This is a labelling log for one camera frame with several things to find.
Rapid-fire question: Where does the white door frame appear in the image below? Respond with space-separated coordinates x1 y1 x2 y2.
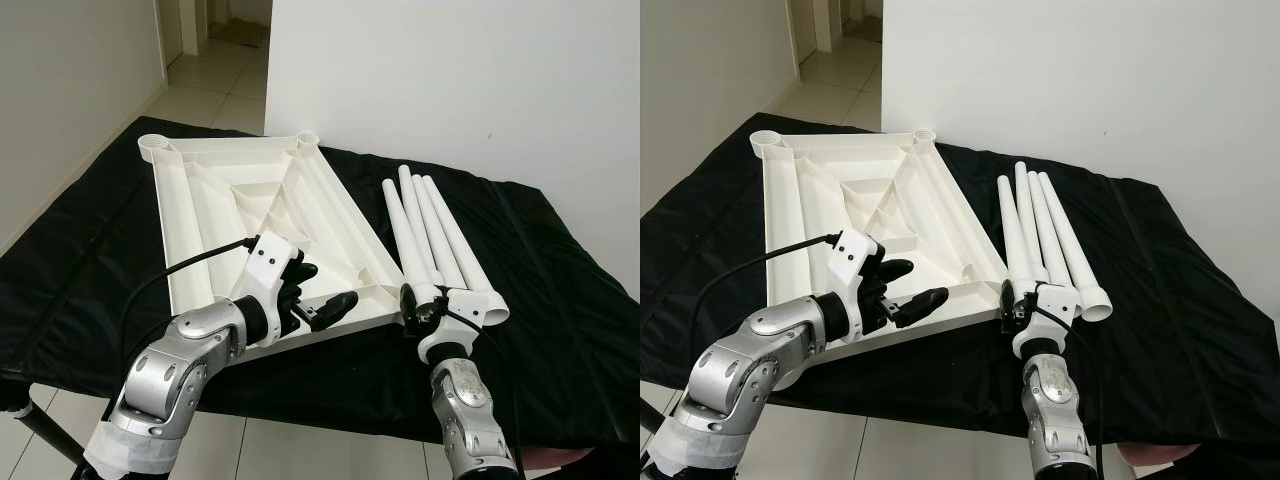
790 0 846 56
155 0 211 61

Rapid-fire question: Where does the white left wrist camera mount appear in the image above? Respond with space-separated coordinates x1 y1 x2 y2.
820 229 886 346
233 233 303 348

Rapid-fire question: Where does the black metal table leg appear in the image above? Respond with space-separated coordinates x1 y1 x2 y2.
15 400 88 473

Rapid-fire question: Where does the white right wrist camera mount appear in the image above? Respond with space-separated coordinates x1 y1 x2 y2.
1012 282 1079 359
415 285 481 366

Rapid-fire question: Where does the white plastic table top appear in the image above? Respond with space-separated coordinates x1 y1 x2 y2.
137 131 408 353
750 128 1011 363

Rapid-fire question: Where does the black table cloth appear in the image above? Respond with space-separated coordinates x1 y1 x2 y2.
0 115 641 451
640 112 1280 446

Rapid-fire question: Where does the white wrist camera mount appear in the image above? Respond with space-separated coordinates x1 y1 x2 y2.
820 229 886 346
1012 282 1079 359
415 285 481 366
233 233 303 348

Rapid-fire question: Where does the pink cloth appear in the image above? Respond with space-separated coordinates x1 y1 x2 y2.
1118 440 1201 467
520 448 591 472

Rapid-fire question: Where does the white plastic table leg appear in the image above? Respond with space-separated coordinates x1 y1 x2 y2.
1014 160 1066 289
412 175 486 301
996 175 1049 291
1028 171 1091 296
424 176 511 328
382 178 446 293
398 164 463 296
1038 172 1114 323

